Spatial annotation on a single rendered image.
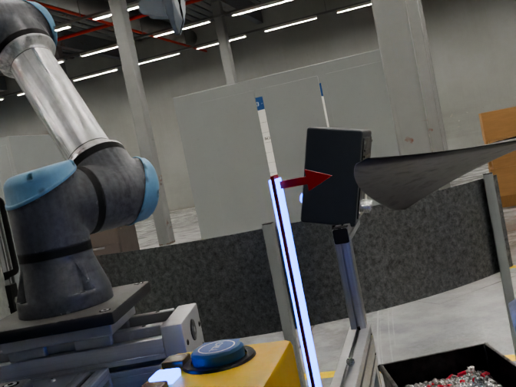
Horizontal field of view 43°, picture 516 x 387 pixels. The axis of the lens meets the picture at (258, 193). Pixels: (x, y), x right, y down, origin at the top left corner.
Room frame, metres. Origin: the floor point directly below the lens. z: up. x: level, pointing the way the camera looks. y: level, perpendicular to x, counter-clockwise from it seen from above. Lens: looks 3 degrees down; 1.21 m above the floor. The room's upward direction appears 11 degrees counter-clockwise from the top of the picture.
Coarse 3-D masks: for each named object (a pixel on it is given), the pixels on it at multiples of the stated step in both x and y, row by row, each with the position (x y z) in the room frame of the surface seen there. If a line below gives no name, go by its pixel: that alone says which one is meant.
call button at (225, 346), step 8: (208, 344) 0.49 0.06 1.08; (216, 344) 0.49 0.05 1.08; (224, 344) 0.48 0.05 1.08; (232, 344) 0.48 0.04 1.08; (240, 344) 0.48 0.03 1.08; (192, 352) 0.48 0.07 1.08; (200, 352) 0.47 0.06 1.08; (208, 352) 0.47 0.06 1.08; (216, 352) 0.47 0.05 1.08; (224, 352) 0.46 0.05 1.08; (232, 352) 0.46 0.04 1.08; (240, 352) 0.47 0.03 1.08; (192, 360) 0.47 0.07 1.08; (200, 360) 0.46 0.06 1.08; (208, 360) 0.46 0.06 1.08; (216, 360) 0.46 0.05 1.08; (224, 360) 0.46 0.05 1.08; (232, 360) 0.46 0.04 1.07; (200, 368) 0.46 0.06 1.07
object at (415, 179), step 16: (496, 144) 0.59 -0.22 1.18; (512, 144) 0.63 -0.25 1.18; (368, 160) 0.60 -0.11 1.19; (384, 160) 0.60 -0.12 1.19; (400, 160) 0.60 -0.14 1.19; (416, 160) 0.61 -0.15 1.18; (432, 160) 0.63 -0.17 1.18; (448, 160) 0.65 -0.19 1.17; (464, 160) 0.68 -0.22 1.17; (480, 160) 0.71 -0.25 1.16; (368, 176) 0.66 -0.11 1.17; (384, 176) 0.67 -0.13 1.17; (400, 176) 0.68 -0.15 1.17; (416, 176) 0.70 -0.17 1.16; (432, 176) 0.72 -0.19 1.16; (448, 176) 0.74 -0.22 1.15; (368, 192) 0.72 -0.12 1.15; (384, 192) 0.73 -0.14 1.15; (400, 192) 0.75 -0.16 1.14; (416, 192) 0.76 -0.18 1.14; (400, 208) 0.80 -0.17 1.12
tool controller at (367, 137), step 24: (312, 144) 1.28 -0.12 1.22; (336, 144) 1.27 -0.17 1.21; (360, 144) 1.26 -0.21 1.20; (312, 168) 1.28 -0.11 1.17; (336, 168) 1.27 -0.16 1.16; (312, 192) 1.29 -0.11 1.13; (336, 192) 1.27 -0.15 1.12; (360, 192) 1.28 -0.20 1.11; (312, 216) 1.29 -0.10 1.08; (336, 216) 1.28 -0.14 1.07; (360, 216) 1.38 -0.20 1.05
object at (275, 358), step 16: (256, 352) 0.48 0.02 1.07; (272, 352) 0.47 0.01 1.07; (288, 352) 0.48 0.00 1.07; (192, 368) 0.47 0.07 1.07; (208, 368) 0.46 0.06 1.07; (224, 368) 0.45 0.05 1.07; (240, 368) 0.45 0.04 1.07; (256, 368) 0.44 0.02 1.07; (272, 368) 0.44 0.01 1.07; (288, 368) 0.47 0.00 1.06; (176, 384) 0.44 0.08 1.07; (192, 384) 0.44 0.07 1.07; (208, 384) 0.43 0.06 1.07; (224, 384) 0.42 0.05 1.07; (240, 384) 0.42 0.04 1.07; (256, 384) 0.41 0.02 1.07; (272, 384) 0.42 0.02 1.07; (288, 384) 0.46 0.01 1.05
